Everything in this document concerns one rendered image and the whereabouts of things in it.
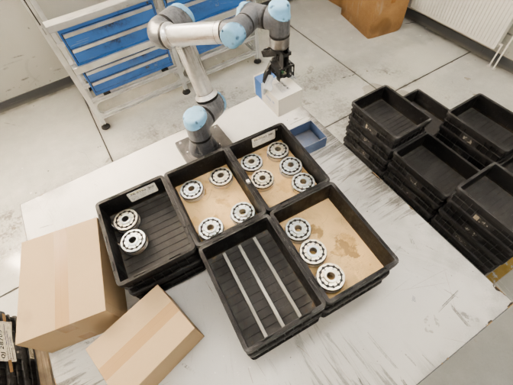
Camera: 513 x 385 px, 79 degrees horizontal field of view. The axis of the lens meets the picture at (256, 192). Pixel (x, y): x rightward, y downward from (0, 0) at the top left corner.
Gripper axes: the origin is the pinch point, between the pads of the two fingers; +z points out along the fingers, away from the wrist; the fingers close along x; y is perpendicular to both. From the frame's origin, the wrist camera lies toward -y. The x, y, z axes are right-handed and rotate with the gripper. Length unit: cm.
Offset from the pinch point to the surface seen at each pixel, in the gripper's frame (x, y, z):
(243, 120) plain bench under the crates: -4, -31, 41
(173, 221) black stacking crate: -65, 18, 28
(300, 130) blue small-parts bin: 16.6, -2.7, 37.6
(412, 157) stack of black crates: 82, 31, 72
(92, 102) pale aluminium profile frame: -80, -165, 83
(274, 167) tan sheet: -13.5, 17.6, 27.7
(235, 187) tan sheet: -34.2, 17.2, 27.7
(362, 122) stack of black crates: 67, -2, 60
